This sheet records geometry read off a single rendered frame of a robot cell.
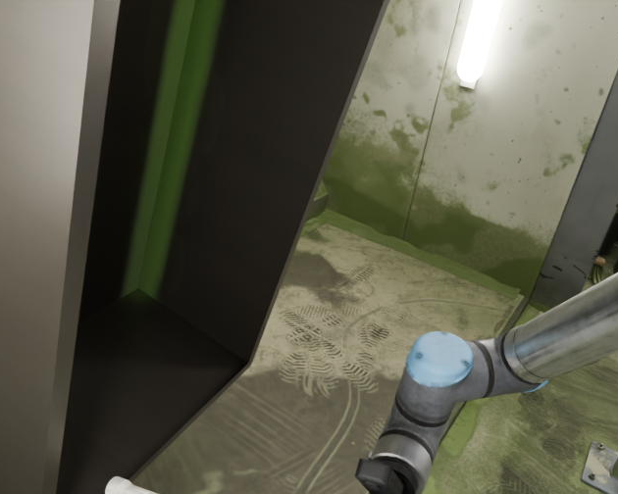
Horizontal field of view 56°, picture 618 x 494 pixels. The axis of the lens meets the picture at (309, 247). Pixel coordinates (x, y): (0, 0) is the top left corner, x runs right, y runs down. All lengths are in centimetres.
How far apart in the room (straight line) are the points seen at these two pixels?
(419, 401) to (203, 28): 76
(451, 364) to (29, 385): 55
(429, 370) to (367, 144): 207
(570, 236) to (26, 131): 234
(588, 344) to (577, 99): 177
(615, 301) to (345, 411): 127
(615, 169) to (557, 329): 174
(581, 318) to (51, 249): 62
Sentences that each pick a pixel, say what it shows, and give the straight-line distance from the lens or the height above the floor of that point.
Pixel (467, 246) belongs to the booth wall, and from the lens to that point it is 279.
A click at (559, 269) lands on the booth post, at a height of 23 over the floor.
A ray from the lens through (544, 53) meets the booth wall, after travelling 252.
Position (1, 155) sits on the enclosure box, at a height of 115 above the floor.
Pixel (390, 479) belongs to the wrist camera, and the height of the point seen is 76.
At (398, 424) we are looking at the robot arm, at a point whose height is 71.
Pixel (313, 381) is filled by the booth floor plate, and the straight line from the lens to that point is 199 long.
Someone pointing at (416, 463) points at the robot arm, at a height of 71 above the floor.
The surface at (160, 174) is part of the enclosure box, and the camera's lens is 131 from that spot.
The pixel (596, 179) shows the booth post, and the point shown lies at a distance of 256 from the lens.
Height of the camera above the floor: 137
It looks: 29 degrees down
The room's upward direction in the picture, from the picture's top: 9 degrees clockwise
